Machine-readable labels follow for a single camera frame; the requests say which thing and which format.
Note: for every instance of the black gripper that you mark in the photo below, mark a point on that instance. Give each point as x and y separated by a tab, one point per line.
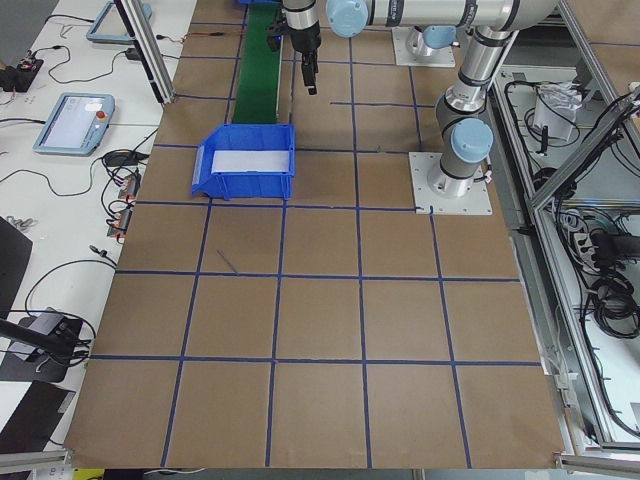
306	41

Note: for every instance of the green conveyor belt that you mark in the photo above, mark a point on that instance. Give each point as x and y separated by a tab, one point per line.
258	83

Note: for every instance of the right blue plastic bin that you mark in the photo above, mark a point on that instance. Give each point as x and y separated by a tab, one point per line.
248	2

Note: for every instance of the blue plastic bin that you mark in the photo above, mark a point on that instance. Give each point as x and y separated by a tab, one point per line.
250	137
248	2

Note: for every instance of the white foam pad left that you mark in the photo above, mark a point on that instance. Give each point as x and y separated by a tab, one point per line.
262	161

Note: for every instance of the left blue plastic bin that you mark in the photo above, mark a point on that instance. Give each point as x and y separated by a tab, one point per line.
250	137

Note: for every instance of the far teach pendant tablet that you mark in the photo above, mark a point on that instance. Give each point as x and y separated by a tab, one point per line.
108	27

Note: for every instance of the teach pendant tablet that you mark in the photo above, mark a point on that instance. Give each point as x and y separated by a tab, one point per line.
108	27
76	124

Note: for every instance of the near teach pendant tablet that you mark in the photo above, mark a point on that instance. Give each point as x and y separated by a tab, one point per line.
76	124

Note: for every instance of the aluminium frame post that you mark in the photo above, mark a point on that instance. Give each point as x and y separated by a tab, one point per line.
144	41

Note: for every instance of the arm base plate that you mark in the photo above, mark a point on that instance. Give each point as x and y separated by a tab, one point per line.
404	58
437	194

